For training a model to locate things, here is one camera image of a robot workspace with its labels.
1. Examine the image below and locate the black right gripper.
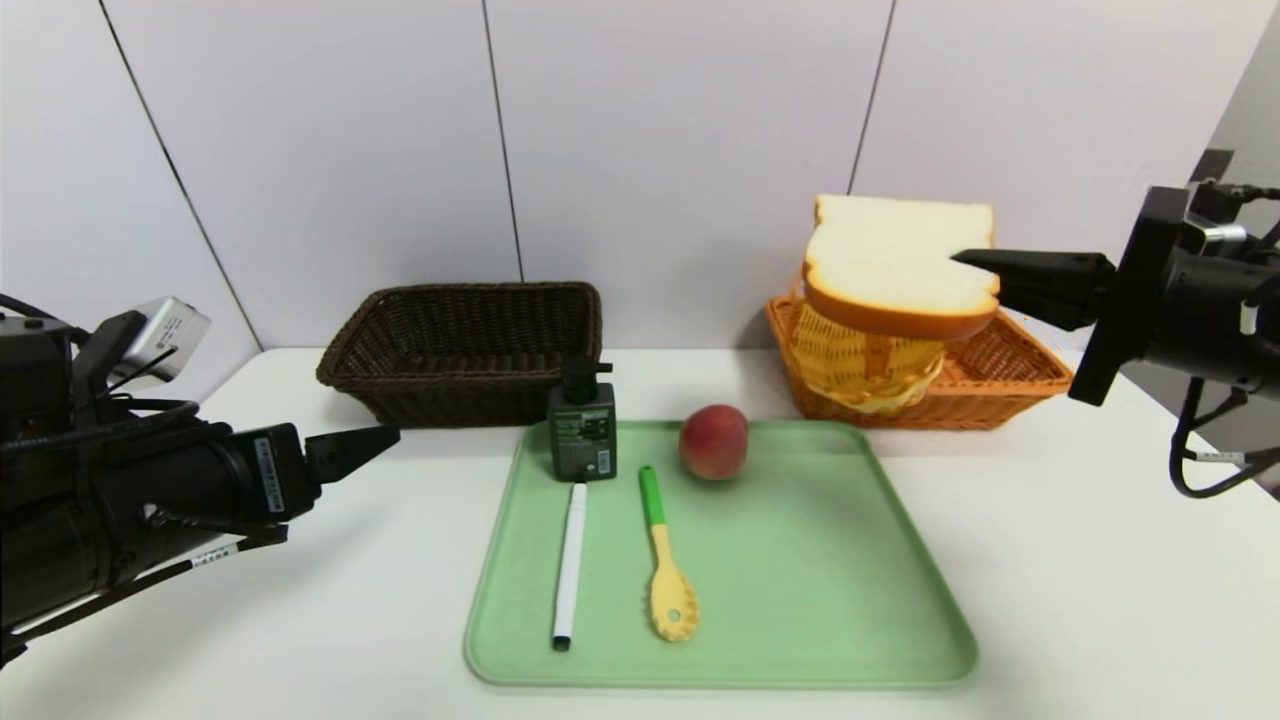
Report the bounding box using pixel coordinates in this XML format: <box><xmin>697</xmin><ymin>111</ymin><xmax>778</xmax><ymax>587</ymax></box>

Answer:
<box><xmin>950</xmin><ymin>185</ymin><xmax>1280</xmax><ymax>407</ymax></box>

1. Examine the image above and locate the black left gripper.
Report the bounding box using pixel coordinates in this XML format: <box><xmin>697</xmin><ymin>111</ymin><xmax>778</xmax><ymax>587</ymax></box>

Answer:
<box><xmin>89</xmin><ymin>421</ymin><xmax>402</xmax><ymax>589</ymax></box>

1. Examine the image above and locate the white bread slice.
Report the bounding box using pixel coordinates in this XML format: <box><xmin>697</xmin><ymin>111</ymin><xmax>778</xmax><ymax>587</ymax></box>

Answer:
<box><xmin>802</xmin><ymin>194</ymin><xmax>1002</xmax><ymax>341</ymax></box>

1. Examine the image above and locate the dark soap dispenser bottle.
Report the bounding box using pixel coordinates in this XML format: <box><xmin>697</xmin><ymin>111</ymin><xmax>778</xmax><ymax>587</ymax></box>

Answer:
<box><xmin>546</xmin><ymin>356</ymin><xmax>618</xmax><ymax>484</ymax></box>

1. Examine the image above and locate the white marker pen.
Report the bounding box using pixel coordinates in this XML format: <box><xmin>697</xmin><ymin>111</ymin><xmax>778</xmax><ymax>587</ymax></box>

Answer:
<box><xmin>551</xmin><ymin>482</ymin><xmax>589</xmax><ymax>653</ymax></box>

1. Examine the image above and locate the red peach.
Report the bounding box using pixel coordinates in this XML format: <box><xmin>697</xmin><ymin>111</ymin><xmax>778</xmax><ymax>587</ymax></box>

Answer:
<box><xmin>679</xmin><ymin>403</ymin><xmax>751</xmax><ymax>482</ymax></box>

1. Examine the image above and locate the dark brown wicker basket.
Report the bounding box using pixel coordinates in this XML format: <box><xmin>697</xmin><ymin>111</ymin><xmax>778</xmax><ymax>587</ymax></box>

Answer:
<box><xmin>316</xmin><ymin>281</ymin><xmax>604</xmax><ymax>430</ymax></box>

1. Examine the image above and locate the orange wicker basket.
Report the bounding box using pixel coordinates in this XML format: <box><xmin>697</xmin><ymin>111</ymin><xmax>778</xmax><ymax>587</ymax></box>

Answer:
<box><xmin>765</xmin><ymin>294</ymin><xmax>1076</xmax><ymax>432</ymax></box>

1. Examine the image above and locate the green yellow pasta spoon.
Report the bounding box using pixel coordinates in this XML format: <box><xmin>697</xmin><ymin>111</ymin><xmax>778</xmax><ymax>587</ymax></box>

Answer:
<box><xmin>638</xmin><ymin>465</ymin><xmax>700</xmax><ymax>643</ymax></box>

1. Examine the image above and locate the light green plastic tray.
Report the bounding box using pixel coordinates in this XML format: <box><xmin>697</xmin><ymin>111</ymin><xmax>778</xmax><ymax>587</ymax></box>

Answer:
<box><xmin>463</xmin><ymin>418</ymin><xmax>979</xmax><ymax>691</ymax></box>

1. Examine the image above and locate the thin black left camera cable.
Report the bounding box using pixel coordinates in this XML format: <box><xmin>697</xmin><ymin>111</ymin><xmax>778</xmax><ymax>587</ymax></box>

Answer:
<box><xmin>0</xmin><ymin>505</ymin><xmax>291</xmax><ymax>651</ymax></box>

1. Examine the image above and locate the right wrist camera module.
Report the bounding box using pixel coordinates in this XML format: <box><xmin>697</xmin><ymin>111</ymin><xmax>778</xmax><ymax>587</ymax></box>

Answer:
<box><xmin>1185</xmin><ymin>178</ymin><xmax>1280</xmax><ymax>263</ymax></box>

